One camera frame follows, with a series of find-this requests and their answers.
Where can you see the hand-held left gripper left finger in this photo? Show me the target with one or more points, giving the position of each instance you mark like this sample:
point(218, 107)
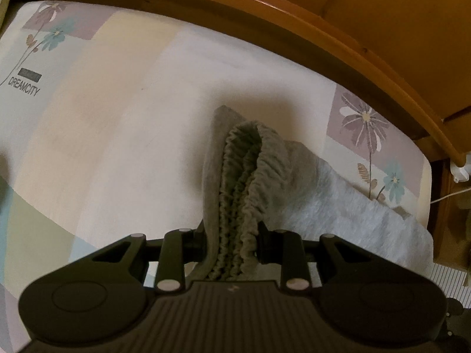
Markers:
point(197, 246)

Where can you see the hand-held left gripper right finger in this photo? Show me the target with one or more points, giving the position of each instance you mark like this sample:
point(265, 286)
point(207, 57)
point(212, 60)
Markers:
point(263, 246)

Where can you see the bed with patchwork sheet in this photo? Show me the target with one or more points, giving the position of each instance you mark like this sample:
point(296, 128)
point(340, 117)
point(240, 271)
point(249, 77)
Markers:
point(128, 117)

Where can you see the white ribbed panel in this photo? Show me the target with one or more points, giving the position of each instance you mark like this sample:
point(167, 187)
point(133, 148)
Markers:
point(449, 279)

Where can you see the wooden bed headboard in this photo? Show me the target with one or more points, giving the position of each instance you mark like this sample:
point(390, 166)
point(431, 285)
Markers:
point(368, 7)

